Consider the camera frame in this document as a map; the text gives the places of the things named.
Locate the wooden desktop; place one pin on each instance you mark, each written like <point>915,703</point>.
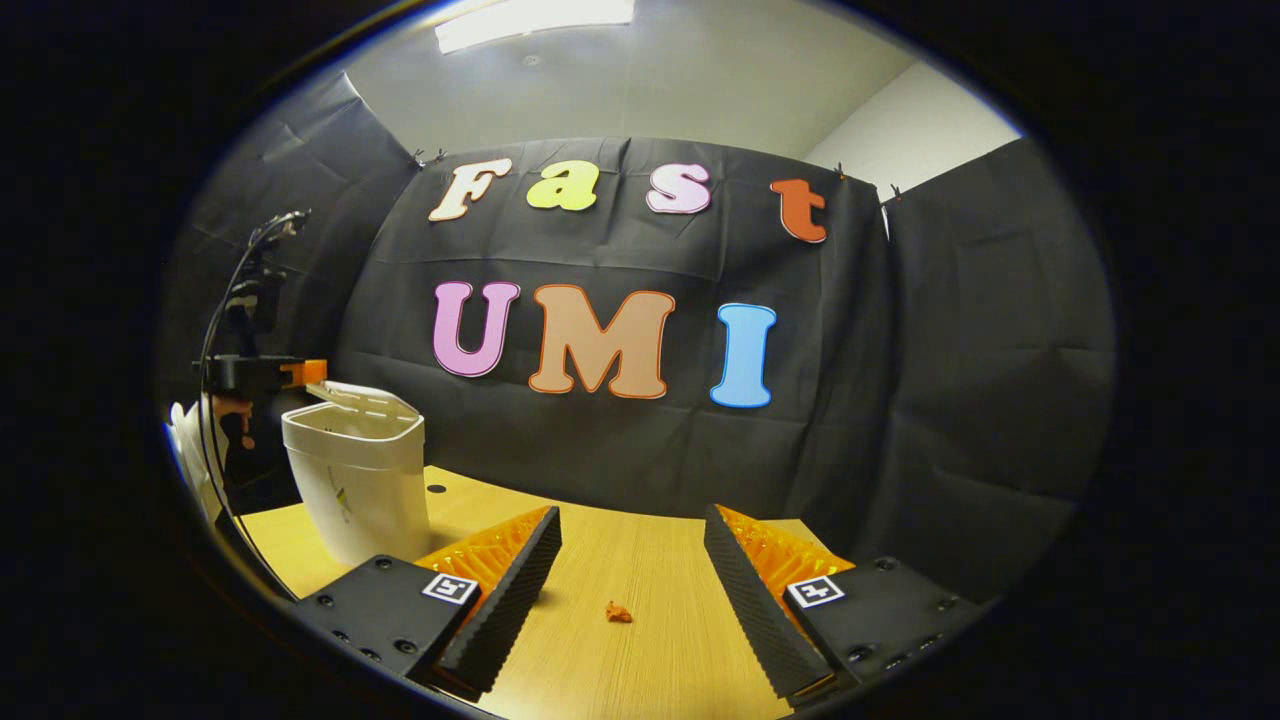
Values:
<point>620,560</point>

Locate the orange paper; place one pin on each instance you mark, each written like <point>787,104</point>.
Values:
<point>618,612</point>

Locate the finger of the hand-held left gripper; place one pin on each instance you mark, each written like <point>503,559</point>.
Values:
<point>305,373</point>

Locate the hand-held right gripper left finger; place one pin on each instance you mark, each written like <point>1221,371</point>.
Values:
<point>505,600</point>

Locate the white desktop garbage bin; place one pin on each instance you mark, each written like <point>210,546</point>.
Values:
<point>365,480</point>

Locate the black backdrop cloth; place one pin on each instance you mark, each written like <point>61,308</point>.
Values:
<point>900,400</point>

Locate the ceiling light panel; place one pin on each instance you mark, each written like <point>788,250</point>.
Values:
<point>535,22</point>

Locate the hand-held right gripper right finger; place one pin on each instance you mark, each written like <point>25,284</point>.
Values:
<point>755,600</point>

